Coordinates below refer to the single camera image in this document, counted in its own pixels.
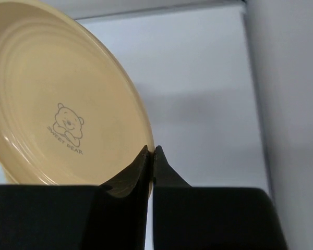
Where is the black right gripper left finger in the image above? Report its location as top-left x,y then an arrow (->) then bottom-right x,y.
0,147 -> 149,249

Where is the yellow bear plate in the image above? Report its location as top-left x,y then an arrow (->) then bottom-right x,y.
0,1 -> 154,185

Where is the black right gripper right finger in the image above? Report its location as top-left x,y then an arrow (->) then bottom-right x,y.
153,146 -> 287,249

